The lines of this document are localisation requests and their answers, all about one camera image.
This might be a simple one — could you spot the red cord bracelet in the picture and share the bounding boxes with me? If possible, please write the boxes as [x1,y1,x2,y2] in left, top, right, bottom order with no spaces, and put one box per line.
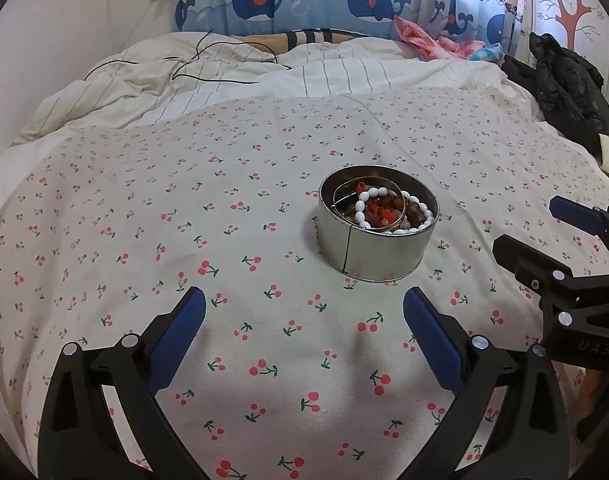
[355,179,394,224]

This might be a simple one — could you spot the silver bangle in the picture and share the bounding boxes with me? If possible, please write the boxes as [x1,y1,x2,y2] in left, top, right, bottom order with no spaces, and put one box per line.
[329,177,411,234]

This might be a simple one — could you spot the pink cloth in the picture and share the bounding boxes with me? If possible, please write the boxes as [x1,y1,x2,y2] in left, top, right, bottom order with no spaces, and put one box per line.
[393,14,486,62]

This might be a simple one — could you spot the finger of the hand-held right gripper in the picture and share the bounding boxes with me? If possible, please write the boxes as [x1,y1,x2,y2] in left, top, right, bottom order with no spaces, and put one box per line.
[492,234,609,312]
[549,196,609,267]

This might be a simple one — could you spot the tree wall sticker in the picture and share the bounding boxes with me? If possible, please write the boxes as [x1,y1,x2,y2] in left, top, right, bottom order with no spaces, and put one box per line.
[532,0,609,57]

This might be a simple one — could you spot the black cable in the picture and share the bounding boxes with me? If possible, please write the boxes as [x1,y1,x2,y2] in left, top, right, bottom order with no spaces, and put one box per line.
[83,29,291,85]

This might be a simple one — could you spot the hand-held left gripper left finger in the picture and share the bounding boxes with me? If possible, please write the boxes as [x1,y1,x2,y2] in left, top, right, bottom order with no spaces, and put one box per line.
[37,286,208,480]

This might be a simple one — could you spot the brown bead bracelet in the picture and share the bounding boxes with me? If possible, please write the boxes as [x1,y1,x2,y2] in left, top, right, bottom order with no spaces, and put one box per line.
[342,194,435,232]

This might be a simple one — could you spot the light blue cloth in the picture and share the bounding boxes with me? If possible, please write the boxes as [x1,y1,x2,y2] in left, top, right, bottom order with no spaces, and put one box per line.
[469,42,506,64]

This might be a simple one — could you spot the white bead bracelet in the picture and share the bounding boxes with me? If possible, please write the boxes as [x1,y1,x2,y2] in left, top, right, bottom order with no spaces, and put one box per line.
[353,186,435,235]

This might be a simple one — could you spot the black jacket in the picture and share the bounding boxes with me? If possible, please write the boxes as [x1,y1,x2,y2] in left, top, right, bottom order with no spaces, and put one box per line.
[501,32,609,162]

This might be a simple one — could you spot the round metal tin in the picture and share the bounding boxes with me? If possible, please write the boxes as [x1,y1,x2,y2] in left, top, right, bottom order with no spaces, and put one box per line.
[318,164,441,284]

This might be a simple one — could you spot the white striped duvet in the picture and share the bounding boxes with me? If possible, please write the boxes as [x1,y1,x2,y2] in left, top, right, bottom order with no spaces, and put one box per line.
[9,32,545,147]

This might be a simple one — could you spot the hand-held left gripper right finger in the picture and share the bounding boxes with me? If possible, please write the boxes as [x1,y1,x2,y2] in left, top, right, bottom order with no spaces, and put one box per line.
[403,286,570,480]

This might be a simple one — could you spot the cherry print bed sheet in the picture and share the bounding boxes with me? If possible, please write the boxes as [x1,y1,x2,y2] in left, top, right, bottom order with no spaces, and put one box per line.
[0,85,609,480]

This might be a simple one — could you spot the white bed sheet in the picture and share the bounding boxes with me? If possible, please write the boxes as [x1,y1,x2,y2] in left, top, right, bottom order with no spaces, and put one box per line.
[0,125,71,232]

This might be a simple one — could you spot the blue whale print curtain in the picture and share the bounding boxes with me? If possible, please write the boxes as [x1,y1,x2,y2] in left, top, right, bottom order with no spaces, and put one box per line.
[174,0,531,57]

